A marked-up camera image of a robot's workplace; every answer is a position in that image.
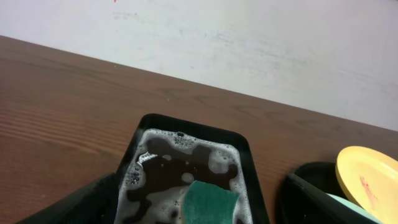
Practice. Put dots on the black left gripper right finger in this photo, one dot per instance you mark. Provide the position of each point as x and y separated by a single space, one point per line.
304 203

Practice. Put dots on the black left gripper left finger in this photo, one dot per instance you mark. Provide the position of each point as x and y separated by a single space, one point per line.
91 204

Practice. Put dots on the mint green plate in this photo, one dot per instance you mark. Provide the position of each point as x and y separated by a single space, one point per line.
355 208

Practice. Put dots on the yellow plate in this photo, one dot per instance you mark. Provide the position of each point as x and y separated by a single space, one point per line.
368 178

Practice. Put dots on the green scrub sponge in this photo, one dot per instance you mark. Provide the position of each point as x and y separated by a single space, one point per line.
206 203

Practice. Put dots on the round black tray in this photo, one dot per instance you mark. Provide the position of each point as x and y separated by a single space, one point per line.
322 175

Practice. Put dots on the black rectangular soapy tray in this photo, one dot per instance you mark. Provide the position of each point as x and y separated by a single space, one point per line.
167 154

